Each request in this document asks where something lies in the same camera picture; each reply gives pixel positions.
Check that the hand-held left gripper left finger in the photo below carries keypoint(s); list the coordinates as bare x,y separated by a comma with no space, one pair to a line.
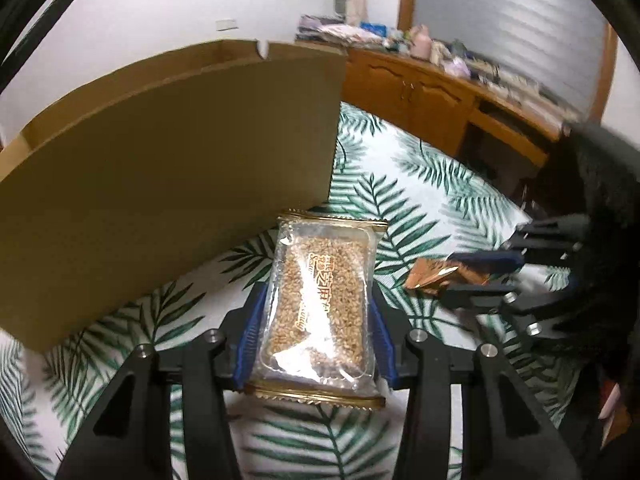
252,330

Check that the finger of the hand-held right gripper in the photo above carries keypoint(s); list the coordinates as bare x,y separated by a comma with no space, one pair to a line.
485,260
480,297

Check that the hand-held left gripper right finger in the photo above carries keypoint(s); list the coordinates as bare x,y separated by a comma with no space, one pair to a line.
382,340

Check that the copper foil snack packet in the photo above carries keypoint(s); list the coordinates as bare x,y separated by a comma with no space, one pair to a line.
430,275

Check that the clear sesame cake packet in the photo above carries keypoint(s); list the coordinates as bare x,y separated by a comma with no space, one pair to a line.
315,310

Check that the brown cardboard box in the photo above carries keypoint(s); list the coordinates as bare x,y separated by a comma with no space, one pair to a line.
175,170

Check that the green leaf print tablecloth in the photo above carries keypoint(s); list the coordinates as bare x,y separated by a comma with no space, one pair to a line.
425,200

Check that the wooden cabinet desk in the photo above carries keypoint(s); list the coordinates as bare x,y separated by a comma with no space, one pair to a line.
425,95

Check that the pink bottle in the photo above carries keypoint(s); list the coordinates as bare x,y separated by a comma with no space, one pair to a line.
421,42

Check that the white window blind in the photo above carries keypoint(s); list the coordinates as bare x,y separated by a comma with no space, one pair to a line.
500,10

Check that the pile of assorted household items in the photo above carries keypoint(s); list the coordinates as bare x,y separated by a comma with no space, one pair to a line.
325,30

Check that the grey wall device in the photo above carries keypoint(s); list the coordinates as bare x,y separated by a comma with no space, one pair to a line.
340,3

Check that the white wall outlet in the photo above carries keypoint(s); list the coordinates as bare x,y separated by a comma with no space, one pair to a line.
225,24

